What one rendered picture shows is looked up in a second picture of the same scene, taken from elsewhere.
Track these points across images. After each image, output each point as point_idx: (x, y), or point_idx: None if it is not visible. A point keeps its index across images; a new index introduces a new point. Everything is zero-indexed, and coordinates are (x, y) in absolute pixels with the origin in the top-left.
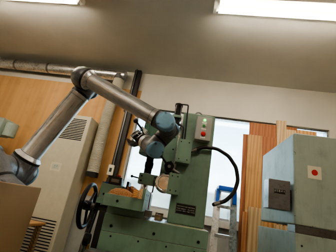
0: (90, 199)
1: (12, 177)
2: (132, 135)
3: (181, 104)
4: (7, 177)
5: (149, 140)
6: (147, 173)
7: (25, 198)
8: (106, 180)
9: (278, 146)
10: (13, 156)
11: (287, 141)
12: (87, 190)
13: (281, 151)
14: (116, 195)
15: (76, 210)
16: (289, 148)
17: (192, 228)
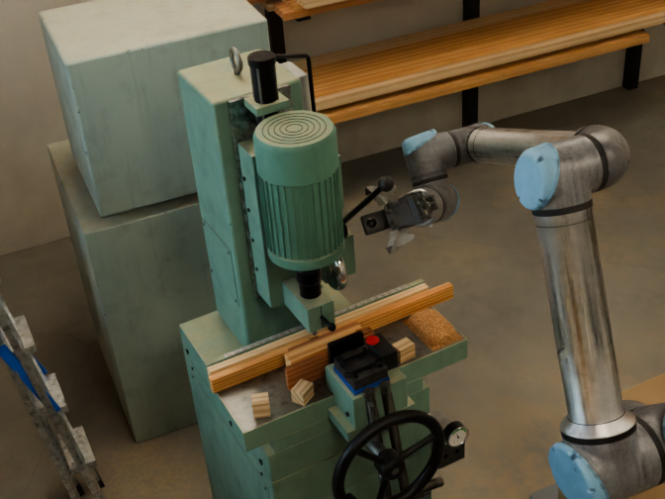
0: (380, 456)
1: (635, 405)
2: (426, 218)
3: (287, 57)
4: (643, 405)
5: (452, 193)
6: (323, 289)
7: None
8: (387, 373)
9: (188, 42)
10: (637, 417)
11: (241, 34)
12: (429, 414)
13: (209, 53)
14: (453, 326)
15: (442, 454)
16: (250, 49)
17: (325, 289)
